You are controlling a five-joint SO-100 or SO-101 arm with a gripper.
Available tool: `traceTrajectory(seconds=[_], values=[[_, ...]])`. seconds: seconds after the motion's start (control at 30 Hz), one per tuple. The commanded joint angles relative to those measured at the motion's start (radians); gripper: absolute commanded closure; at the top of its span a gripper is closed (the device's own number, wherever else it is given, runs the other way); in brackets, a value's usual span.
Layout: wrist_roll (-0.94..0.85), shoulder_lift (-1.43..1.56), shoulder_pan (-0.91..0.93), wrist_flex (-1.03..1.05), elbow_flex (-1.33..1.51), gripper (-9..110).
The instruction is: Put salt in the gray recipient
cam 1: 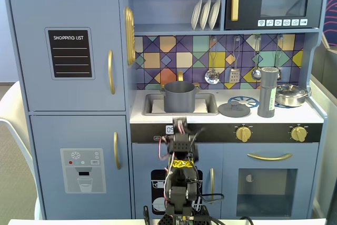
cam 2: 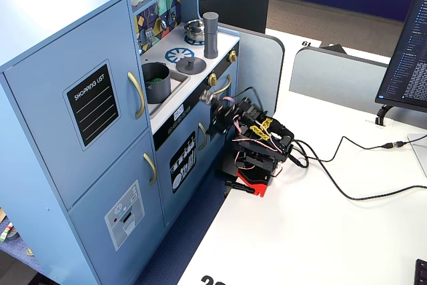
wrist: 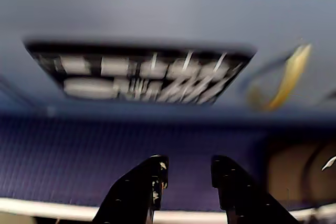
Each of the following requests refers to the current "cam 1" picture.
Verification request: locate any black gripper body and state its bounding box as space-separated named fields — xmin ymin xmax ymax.
xmin=172 ymin=116 xmax=189 ymax=135

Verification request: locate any gray salt shaker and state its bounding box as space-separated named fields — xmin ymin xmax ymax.
xmin=257 ymin=66 xmax=280 ymax=118

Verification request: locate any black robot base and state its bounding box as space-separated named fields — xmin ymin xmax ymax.
xmin=157 ymin=203 xmax=212 ymax=225

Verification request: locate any gray pot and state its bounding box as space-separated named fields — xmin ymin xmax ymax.
xmin=160 ymin=81 xmax=200 ymax=113

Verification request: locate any gray toy sink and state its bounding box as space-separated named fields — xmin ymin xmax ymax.
xmin=142 ymin=92 xmax=219 ymax=116

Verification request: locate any black stove control panel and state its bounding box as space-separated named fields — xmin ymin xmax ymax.
xmin=130 ymin=123 xmax=323 ymax=143

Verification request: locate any blue dishwasher door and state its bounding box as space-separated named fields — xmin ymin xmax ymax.
xmin=132 ymin=143 xmax=224 ymax=219

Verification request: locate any gold toy faucet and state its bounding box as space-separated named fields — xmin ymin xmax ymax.
xmin=159 ymin=70 xmax=201 ymax=89

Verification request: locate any gray pot lid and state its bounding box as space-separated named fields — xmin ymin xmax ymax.
xmin=217 ymin=100 xmax=251 ymax=118

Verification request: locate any steel slotted skimmer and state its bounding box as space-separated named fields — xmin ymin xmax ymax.
xmin=204 ymin=37 xmax=221 ymax=85

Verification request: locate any gold stove knob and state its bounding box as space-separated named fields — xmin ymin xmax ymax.
xmin=235 ymin=126 xmax=252 ymax=143
xmin=290 ymin=126 xmax=308 ymax=142

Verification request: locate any steel slotted spatula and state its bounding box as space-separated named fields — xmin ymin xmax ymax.
xmin=228 ymin=36 xmax=241 ymax=84

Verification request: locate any blue oven door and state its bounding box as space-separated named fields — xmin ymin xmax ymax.
xmin=223 ymin=143 xmax=319 ymax=219

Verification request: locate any steel ladle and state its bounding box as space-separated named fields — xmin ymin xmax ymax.
xmin=251 ymin=36 xmax=263 ymax=81

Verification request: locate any black table clamp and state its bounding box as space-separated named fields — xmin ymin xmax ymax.
xmin=143 ymin=205 xmax=151 ymax=225

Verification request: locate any white toy plate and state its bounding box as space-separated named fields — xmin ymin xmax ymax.
xmin=199 ymin=0 xmax=212 ymax=31
xmin=191 ymin=0 xmax=203 ymax=31
xmin=208 ymin=0 xmax=222 ymax=31

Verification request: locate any steel pot with lid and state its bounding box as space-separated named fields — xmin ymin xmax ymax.
xmin=274 ymin=83 xmax=312 ymax=107

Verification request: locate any steel spoon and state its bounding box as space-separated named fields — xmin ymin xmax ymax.
xmin=273 ymin=35 xmax=284 ymax=80

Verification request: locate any black shopping list board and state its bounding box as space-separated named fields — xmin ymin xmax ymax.
xmin=44 ymin=26 xmax=96 ymax=80

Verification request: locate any blue freezer door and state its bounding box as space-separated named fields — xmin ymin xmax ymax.
xmin=29 ymin=114 xmax=132 ymax=220

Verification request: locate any dark microwave door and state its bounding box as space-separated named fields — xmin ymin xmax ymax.
xmin=225 ymin=0 xmax=324 ymax=30

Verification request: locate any gray side cabinet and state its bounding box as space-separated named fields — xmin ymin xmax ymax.
xmin=310 ymin=37 xmax=337 ymax=220

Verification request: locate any blue fridge door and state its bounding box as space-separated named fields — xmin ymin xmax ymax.
xmin=9 ymin=0 xmax=126 ymax=112

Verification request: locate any white chair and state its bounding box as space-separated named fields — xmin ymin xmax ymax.
xmin=0 ymin=81 xmax=44 ymax=220

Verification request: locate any red white servo wire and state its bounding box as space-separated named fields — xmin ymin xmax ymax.
xmin=157 ymin=135 xmax=175 ymax=204

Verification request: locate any gold dishwasher handle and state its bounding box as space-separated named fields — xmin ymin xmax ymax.
xmin=210 ymin=167 xmax=215 ymax=201

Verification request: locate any gold freezer door handle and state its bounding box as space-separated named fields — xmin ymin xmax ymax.
xmin=113 ymin=131 xmax=122 ymax=170

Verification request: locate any black cable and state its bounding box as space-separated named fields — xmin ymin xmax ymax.
xmin=201 ymin=193 xmax=225 ymax=204

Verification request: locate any gold fridge door handle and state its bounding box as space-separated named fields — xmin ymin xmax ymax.
xmin=107 ymin=49 xmax=116 ymax=95

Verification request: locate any gold oven handle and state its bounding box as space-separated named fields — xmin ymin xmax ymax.
xmin=246 ymin=152 xmax=293 ymax=161

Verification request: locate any gold round wall ornament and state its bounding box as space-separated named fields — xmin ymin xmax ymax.
xmin=124 ymin=6 xmax=136 ymax=66

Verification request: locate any gold microwave handle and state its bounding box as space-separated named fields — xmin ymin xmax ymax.
xmin=231 ymin=0 xmax=240 ymax=22

